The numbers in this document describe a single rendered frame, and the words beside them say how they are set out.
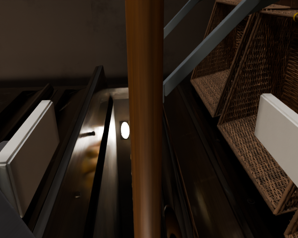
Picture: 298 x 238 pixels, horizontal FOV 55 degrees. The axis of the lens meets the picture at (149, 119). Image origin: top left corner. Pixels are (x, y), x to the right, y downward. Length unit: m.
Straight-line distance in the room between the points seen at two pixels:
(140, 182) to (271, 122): 0.15
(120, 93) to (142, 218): 1.55
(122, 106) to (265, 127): 1.69
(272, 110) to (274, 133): 0.01
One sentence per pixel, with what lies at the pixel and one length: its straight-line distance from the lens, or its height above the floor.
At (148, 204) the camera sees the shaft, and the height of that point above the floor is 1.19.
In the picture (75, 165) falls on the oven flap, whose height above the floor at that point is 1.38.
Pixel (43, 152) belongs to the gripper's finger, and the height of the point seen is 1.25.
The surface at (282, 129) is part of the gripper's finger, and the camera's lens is 0.17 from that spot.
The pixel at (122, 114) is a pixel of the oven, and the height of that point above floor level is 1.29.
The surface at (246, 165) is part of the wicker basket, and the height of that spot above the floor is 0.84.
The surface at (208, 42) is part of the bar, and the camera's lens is 0.64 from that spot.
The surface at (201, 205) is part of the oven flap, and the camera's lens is 0.89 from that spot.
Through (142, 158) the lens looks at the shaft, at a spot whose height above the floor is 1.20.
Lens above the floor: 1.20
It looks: 3 degrees down
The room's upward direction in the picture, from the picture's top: 92 degrees counter-clockwise
